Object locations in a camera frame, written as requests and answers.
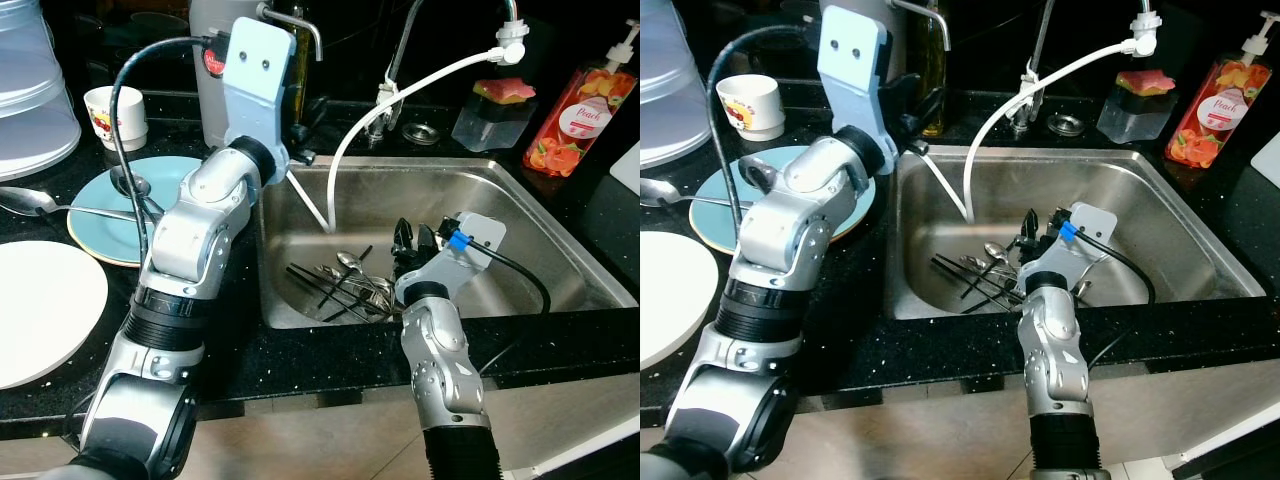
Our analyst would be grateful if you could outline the teal plate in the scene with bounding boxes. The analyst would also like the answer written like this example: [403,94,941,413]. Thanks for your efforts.
[688,145,876,256]
[68,155,261,266]

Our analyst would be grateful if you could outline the white faucet diverter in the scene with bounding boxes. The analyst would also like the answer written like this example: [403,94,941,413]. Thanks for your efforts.
[495,20,531,66]
[1130,10,1166,58]

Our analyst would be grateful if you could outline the stainless steel sink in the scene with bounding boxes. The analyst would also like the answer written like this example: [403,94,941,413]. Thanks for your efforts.
[258,155,639,331]
[885,145,1266,321]

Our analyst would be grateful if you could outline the black side cabinet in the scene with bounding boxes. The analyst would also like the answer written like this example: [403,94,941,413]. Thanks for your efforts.
[545,430,641,480]
[1175,440,1280,480]

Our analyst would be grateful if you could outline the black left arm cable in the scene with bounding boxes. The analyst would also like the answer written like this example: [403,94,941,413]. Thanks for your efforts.
[705,24,826,229]
[107,35,231,266]

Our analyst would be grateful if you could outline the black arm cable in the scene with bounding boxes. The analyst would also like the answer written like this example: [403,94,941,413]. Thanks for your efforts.
[448,233,553,375]
[1062,222,1157,368]
[705,24,826,229]
[107,35,231,266]

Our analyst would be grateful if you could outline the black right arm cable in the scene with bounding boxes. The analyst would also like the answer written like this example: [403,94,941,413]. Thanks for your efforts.
[448,233,553,375]
[1062,222,1157,368]

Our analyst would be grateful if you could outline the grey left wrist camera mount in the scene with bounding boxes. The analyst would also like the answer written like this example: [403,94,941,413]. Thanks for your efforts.
[817,5,891,176]
[222,17,298,161]

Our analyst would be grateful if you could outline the clear plastic sponge holder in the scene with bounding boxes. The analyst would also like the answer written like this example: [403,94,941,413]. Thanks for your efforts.
[1097,88,1176,144]
[450,97,539,153]

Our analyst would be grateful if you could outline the grey cabinet door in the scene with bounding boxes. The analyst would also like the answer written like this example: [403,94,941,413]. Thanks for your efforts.
[180,385,431,480]
[490,375,641,471]
[780,375,1031,480]
[1100,365,1280,471]

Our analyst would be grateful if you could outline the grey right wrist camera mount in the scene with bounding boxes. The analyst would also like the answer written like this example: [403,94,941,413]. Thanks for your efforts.
[395,212,508,301]
[1020,202,1118,291]

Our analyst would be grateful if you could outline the white bowl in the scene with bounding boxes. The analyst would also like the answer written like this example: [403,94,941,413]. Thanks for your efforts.
[640,230,719,373]
[0,240,109,391]

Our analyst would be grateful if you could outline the grey water filter canister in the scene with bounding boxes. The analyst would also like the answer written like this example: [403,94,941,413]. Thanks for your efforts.
[188,0,324,149]
[820,0,953,141]

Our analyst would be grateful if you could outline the peach soap bottle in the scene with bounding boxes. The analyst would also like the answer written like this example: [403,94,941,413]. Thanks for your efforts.
[522,18,641,179]
[1165,22,1273,169]

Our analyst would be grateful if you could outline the red yellow sponge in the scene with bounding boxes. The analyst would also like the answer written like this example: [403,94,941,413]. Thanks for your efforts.
[1117,68,1176,96]
[473,78,539,106]

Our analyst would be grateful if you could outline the black chopstick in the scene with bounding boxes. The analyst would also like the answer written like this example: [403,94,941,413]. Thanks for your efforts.
[933,262,1013,313]
[323,245,375,323]
[287,263,393,313]
[288,272,366,323]
[930,253,1023,298]
[962,238,1019,301]

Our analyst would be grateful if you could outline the white cutting board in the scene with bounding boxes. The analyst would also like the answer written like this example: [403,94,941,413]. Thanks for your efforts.
[1250,130,1280,186]

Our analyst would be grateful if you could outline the white cartoon print mug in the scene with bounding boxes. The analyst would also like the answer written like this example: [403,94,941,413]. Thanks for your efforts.
[83,85,149,153]
[715,73,786,141]

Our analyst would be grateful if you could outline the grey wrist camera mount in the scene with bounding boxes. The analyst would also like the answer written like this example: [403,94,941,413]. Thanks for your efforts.
[1020,202,1118,291]
[395,212,508,301]
[817,5,891,176]
[222,17,298,161]

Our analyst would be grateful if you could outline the chrome faucet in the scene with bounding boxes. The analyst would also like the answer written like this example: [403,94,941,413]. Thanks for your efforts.
[365,0,521,143]
[1010,0,1161,133]

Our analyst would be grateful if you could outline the olive oil glass bottle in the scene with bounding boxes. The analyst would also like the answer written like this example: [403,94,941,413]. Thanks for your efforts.
[283,0,319,129]
[915,0,951,138]

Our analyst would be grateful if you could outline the white tiered plastic container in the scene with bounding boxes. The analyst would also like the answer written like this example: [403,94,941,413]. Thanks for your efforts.
[640,0,713,169]
[0,0,81,181]

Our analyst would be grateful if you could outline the large metal spoon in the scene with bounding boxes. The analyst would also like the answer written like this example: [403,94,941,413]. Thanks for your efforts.
[0,185,141,221]
[640,177,746,208]

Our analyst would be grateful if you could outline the white hose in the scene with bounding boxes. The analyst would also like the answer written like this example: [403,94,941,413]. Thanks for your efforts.
[285,45,513,234]
[915,38,1149,223]

